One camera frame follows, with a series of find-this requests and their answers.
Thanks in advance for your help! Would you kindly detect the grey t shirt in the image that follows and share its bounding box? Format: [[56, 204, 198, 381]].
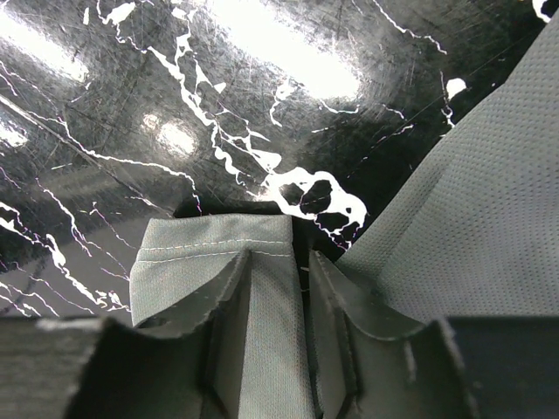
[[130, 19, 558, 418]]

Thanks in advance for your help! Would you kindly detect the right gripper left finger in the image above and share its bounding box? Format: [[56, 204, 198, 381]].
[[65, 251, 252, 418]]

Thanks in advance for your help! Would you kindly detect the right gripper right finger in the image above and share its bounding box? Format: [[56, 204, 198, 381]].
[[309, 251, 480, 418]]

